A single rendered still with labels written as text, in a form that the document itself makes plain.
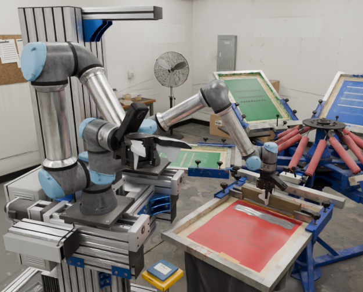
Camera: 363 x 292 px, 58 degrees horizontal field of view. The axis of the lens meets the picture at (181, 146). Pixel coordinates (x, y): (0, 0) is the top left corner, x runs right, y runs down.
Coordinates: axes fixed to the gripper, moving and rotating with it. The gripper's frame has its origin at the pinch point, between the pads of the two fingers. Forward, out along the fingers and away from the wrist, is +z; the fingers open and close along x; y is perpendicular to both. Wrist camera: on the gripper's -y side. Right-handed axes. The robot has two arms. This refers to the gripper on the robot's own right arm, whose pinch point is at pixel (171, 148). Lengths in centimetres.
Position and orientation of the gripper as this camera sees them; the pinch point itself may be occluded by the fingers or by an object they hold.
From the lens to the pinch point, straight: 74.4
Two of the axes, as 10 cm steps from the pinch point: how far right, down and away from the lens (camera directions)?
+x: -6.8, 1.0, -7.2
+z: 7.2, 2.2, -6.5
